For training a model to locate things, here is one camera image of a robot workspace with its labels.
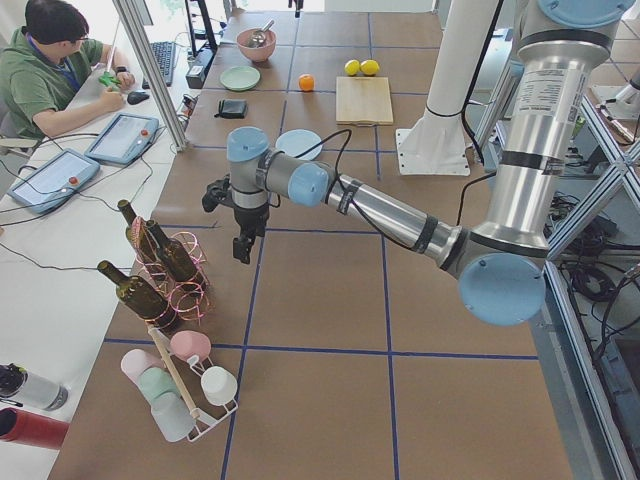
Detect blue teach pendant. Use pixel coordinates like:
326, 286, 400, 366
8, 149, 100, 214
85, 113, 159, 166

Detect light blue plate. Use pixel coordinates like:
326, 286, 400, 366
275, 129, 322, 160

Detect black keyboard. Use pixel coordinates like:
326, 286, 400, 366
150, 41, 176, 86

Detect orange fruit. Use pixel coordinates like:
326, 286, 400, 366
298, 74, 315, 92

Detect light green plate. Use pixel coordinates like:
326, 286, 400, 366
219, 66, 261, 92

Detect pink cup on top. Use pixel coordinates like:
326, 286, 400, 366
170, 330, 212, 361

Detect white wire cup rack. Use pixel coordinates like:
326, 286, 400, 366
148, 328, 238, 443

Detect rear dark wine bottle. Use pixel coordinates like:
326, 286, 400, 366
117, 199, 156, 263

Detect seated person green shirt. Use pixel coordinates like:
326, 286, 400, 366
1, 1, 136, 139

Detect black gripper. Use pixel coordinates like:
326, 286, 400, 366
232, 205, 270, 264

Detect white cup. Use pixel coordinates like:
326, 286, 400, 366
200, 366, 238, 406

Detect pink bowl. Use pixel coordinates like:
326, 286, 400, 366
236, 28, 276, 63

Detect dark wine bottle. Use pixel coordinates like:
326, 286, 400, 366
117, 199, 156, 263
145, 220, 206, 292
97, 260, 182, 333

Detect pale pink cup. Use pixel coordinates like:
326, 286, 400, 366
120, 349, 164, 384

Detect metal scoop spoon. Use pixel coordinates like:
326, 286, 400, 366
245, 19, 275, 48

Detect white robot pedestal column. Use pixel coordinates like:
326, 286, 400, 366
396, 0, 501, 176

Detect mint green cup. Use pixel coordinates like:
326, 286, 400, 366
137, 367, 179, 403

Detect bamboo cutting board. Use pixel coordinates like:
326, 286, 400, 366
336, 76, 394, 125

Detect middle dark wine bottle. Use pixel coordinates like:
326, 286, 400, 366
145, 220, 206, 292

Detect aluminium frame post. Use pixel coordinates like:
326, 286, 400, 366
112, 0, 188, 152

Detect right yellow lemon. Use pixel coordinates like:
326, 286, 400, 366
360, 59, 380, 76

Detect copper wire bottle rack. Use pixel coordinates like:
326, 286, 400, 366
126, 216, 211, 325

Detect grey water bottle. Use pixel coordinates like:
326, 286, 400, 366
1, 363, 68, 411

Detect far blue teach pendant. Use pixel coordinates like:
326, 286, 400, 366
85, 113, 159, 166

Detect left yellow lemon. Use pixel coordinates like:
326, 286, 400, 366
344, 59, 360, 76

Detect near blue teach pendant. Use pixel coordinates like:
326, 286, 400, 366
8, 149, 100, 214

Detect folded dark grey cloth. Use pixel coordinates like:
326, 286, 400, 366
214, 99, 248, 119

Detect front dark wine bottle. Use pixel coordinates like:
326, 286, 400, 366
97, 260, 182, 333

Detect yellow lemon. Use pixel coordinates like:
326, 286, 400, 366
360, 59, 380, 76
344, 59, 360, 76

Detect red water bottle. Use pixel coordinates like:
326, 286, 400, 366
1, 407, 69, 450

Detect black computer mouse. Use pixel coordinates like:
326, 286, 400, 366
126, 91, 150, 105

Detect light blue grey cup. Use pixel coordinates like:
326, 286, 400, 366
151, 392, 195, 442

